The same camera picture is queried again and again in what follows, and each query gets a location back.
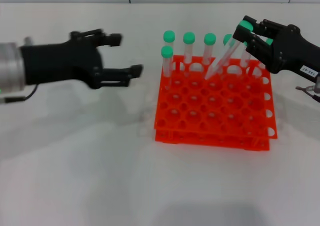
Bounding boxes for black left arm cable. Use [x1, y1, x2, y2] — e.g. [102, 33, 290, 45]
[0, 83, 38, 104]

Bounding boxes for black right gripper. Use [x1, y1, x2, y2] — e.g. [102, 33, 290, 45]
[232, 15, 320, 84]

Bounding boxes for orange test tube rack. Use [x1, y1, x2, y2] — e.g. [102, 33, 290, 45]
[152, 54, 279, 152]

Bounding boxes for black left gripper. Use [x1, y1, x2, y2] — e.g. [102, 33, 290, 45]
[19, 28, 144, 91]

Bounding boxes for green capped clear test tube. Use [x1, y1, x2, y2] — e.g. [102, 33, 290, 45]
[252, 37, 274, 78]
[202, 32, 217, 68]
[221, 33, 235, 69]
[239, 41, 252, 71]
[204, 20, 254, 81]
[160, 45, 174, 91]
[182, 31, 196, 76]
[162, 30, 176, 49]

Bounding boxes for grey right arm cable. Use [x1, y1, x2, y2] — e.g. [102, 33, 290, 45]
[295, 85, 320, 101]

